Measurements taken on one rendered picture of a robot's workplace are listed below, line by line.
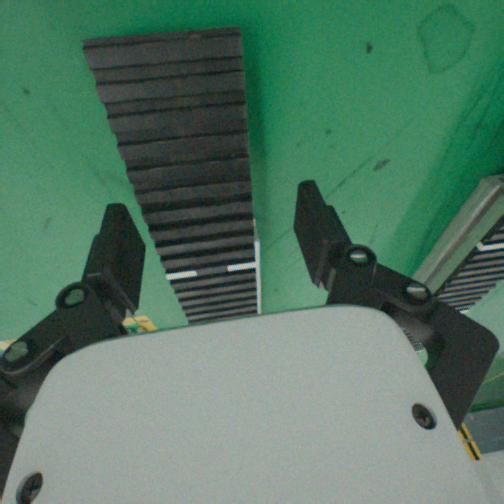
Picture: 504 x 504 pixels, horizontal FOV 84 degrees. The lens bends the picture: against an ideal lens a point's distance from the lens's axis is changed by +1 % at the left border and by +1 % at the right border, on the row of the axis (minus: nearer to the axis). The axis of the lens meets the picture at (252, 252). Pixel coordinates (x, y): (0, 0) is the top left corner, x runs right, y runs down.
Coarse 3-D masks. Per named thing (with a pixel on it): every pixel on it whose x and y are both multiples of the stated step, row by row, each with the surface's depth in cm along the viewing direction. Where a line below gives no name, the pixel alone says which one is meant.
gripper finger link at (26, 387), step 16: (0, 368) 9; (48, 368) 9; (0, 384) 8; (16, 384) 8; (32, 384) 9; (0, 400) 8; (16, 400) 8; (32, 400) 9; (0, 416) 8; (16, 416) 8; (0, 432) 7; (16, 432) 8; (0, 448) 7; (16, 448) 7; (0, 464) 7; (0, 480) 7; (0, 496) 7
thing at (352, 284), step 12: (348, 252) 10; (360, 252) 10; (372, 252) 10; (348, 264) 10; (360, 264) 10; (372, 264) 10; (336, 276) 9; (348, 276) 9; (360, 276) 9; (372, 276) 9; (336, 288) 9; (348, 288) 9; (360, 288) 9; (336, 300) 9; (348, 300) 9; (360, 300) 9
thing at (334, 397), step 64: (256, 320) 8; (320, 320) 8; (384, 320) 8; (64, 384) 7; (128, 384) 7; (192, 384) 7; (256, 384) 6; (320, 384) 6; (384, 384) 7; (64, 448) 6; (128, 448) 6; (192, 448) 6; (256, 448) 6; (320, 448) 6; (384, 448) 6; (448, 448) 6
